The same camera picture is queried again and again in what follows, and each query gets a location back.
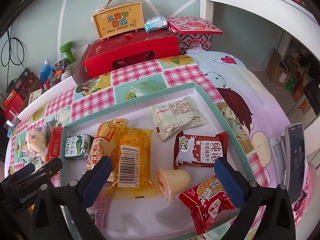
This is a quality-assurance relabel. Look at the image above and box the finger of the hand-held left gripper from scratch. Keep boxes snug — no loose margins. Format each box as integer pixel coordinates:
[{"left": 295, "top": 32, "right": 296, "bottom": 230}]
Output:
[
  {"left": 6, "top": 164, "right": 35, "bottom": 182},
  {"left": 32, "top": 157, "right": 63, "bottom": 180}
]

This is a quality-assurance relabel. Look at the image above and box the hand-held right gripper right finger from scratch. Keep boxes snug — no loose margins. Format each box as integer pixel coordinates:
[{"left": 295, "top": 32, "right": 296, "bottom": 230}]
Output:
[{"left": 214, "top": 158, "right": 297, "bottom": 240}]

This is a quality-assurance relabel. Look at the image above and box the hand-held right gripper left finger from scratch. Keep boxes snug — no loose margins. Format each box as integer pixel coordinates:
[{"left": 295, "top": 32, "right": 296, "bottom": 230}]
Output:
[{"left": 29, "top": 156, "right": 113, "bottom": 240}]

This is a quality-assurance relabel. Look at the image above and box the red snack packet orange flower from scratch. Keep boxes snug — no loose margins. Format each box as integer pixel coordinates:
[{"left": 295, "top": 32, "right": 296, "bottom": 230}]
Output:
[{"left": 178, "top": 176, "right": 242, "bottom": 235}]

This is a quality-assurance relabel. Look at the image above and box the green white bean biscuit packet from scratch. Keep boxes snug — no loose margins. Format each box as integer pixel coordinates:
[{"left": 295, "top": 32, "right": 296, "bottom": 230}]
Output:
[{"left": 64, "top": 134, "right": 94, "bottom": 160}]

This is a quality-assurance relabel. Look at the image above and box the pink white snack packet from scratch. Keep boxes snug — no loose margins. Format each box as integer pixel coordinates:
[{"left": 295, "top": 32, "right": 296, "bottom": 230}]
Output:
[{"left": 86, "top": 195, "right": 108, "bottom": 235}]

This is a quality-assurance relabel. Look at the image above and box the red white milk biscuit packet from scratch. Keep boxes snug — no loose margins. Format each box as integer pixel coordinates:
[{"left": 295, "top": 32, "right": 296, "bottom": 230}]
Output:
[{"left": 173, "top": 131, "right": 228, "bottom": 170}]

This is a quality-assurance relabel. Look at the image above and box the yellow clear cake packet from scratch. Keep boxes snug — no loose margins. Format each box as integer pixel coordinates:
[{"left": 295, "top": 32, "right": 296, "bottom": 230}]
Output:
[{"left": 102, "top": 127, "right": 160, "bottom": 200}]

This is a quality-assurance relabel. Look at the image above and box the white tray with teal rim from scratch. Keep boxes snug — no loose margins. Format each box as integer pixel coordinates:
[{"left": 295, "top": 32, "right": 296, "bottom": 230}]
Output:
[{"left": 59, "top": 82, "right": 250, "bottom": 240}]

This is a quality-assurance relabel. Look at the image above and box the cream biscuit packet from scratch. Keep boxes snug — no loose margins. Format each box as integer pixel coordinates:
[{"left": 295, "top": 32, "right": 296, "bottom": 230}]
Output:
[{"left": 150, "top": 96, "right": 209, "bottom": 142}]

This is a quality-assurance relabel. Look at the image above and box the red patterned cake packet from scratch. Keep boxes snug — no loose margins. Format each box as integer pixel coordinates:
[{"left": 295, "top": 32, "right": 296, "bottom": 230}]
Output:
[{"left": 45, "top": 127, "right": 66, "bottom": 163}]

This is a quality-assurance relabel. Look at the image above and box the bread in clear wrapper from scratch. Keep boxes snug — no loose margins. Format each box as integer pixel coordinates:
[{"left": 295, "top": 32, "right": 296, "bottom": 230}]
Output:
[{"left": 25, "top": 127, "right": 48, "bottom": 160}]

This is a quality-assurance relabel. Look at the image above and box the clear dark snack packet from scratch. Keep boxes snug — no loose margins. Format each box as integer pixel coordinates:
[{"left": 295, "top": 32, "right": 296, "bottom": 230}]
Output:
[{"left": 44, "top": 116, "right": 62, "bottom": 133}]

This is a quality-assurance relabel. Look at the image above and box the yellow swiss roll packet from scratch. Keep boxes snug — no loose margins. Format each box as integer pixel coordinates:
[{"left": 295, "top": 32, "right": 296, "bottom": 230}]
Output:
[{"left": 86, "top": 118, "right": 129, "bottom": 170}]

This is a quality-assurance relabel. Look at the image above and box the clear plastic box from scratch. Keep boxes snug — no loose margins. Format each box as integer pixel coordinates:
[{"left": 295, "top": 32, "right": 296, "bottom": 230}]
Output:
[{"left": 4, "top": 107, "right": 20, "bottom": 130}]

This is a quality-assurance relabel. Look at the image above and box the orange jelly cup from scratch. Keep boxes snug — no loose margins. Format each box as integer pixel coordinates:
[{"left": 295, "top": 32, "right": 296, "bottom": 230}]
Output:
[{"left": 157, "top": 167, "right": 192, "bottom": 203}]

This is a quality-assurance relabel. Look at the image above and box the white phone stand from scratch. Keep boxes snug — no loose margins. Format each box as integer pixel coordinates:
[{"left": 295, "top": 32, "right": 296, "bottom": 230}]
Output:
[{"left": 269, "top": 134, "right": 288, "bottom": 180}]

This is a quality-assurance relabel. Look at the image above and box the smartphone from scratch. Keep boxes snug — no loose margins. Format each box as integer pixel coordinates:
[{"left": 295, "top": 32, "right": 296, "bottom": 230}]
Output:
[{"left": 284, "top": 123, "right": 305, "bottom": 204}]

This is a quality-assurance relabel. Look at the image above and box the orange flat box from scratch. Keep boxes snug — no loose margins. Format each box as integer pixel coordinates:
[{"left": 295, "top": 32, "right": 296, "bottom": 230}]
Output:
[{"left": 2, "top": 91, "right": 24, "bottom": 110}]

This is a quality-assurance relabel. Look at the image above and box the cream printed carton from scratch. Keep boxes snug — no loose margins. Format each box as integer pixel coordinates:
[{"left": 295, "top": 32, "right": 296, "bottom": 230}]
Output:
[{"left": 27, "top": 89, "right": 43, "bottom": 105}]

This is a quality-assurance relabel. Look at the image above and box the dark red box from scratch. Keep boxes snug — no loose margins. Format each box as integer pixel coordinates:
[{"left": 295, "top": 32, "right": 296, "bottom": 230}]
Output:
[{"left": 12, "top": 67, "right": 40, "bottom": 100}]

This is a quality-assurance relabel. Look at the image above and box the blue liquid bottle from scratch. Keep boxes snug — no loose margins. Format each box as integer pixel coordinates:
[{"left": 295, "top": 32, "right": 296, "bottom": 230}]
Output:
[{"left": 39, "top": 58, "right": 53, "bottom": 87}]

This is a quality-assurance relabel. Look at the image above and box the colourful snack bag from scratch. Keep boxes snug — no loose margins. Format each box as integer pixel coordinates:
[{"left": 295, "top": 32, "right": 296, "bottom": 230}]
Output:
[{"left": 49, "top": 58, "right": 70, "bottom": 85}]

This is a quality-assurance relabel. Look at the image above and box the cartoon printed cloth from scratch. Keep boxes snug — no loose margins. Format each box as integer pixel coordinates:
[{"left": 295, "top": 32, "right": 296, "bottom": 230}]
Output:
[{"left": 186, "top": 47, "right": 320, "bottom": 240}]

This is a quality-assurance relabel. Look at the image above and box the orange carton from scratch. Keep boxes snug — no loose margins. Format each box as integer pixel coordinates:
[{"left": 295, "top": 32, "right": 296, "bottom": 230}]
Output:
[{"left": 292, "top": 85, "right": 313, "bottom": 110}]

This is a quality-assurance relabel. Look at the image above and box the green box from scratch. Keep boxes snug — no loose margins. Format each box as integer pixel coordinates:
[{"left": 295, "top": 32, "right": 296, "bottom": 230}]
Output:
[{"left": 285, "top": 76, "right": 299, "bottom": 92}]

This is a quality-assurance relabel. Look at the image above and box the green dumbbell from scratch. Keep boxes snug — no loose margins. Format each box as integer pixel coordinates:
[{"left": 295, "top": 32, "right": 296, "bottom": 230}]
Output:
[{"left": 60, "top": 42, "right": 80, "bottom": 64}]

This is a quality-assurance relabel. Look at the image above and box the cardboard box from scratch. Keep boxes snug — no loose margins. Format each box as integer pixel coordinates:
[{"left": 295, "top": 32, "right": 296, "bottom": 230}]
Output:
[{"left": 265, "top": 48, "right": 298, "bottom": 87}]

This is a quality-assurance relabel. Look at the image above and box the red gift box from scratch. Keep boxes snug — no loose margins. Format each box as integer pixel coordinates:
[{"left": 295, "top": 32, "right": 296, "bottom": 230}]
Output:
[{"left": 84, "top": 28, "right": 181, "bottom": 79}]

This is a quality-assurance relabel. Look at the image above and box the yellow handbag shaped box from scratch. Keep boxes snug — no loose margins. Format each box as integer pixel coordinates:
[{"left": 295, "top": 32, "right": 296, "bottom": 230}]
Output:
[{"left": 91, "top": 0, "right": 145, "bottom": 40}]

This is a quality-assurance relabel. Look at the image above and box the red patterned tin box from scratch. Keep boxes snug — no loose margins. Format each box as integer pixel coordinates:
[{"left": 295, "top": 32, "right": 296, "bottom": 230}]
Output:
[{"left": 166, "top": 16, "right": 223, "bottom": 54}]

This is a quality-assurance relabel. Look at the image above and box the wet wipes pack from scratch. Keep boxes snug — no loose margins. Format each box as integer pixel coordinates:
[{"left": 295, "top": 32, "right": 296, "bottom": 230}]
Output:
[{"left": 144, "top": 16, "right": 168, "bottom": 32}]

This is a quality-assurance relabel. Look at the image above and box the black cable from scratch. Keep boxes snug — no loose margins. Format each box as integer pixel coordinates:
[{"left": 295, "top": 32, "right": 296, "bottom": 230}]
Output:
[{"left": 0, "top": 29, "right": 27, "bottom": 90}]

